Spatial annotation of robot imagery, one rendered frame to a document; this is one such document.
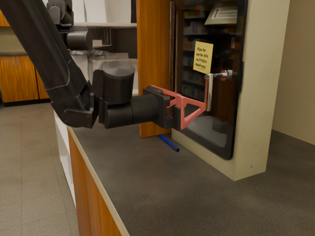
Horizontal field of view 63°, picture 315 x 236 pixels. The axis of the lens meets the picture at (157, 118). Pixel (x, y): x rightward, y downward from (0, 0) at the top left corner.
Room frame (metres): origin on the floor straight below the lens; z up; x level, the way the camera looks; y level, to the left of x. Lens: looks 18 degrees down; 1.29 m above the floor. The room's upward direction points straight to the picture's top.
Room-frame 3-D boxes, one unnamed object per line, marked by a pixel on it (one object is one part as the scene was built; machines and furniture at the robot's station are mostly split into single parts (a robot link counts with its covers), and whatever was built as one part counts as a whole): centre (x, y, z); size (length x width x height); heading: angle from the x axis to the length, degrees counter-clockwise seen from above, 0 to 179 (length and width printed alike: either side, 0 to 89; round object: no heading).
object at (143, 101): (0.52, 0.03, 1.15); 0.10 x 0.07 x 0.07; 26
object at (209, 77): (0.60, -0.13, 1.17); 0.05 x 0.03 x 0.10; 116
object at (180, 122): (0.52, -0.05, 1.15); 0.09 x 0.07 x 0.07; 116
